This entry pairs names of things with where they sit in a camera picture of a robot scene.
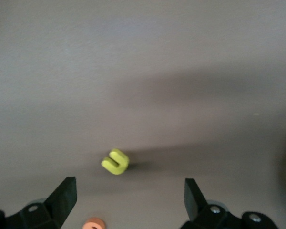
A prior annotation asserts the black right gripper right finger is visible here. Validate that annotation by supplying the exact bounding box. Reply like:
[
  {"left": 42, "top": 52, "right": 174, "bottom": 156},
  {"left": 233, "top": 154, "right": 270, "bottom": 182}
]
[{"left": 180, "top": 177, "right": 281, "bottom": 229}]

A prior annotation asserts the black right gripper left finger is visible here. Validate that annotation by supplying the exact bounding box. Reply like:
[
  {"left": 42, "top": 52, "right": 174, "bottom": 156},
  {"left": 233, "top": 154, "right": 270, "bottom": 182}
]
[{"left": 0, "top": 176, "right": 77, "bottom": 229}]

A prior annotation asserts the orange foam letter e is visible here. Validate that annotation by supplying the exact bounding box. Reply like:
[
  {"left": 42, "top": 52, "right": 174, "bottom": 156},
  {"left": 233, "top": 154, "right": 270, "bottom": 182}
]
[{"left": 83, "top": 217, "right": 106, "bottom": 229}]

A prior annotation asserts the yellow foam letter u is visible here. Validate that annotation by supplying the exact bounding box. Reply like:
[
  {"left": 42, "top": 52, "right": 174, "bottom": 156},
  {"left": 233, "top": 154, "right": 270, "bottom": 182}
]
[{"left": 101, "top": 148, "right": 130, "bottom": 176}]

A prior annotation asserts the brown table cover sheet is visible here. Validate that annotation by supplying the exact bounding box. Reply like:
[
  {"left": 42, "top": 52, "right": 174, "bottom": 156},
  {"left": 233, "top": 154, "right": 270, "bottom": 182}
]
[{"left": 0, "top": 0, "right": 286, "bottom": 229}]

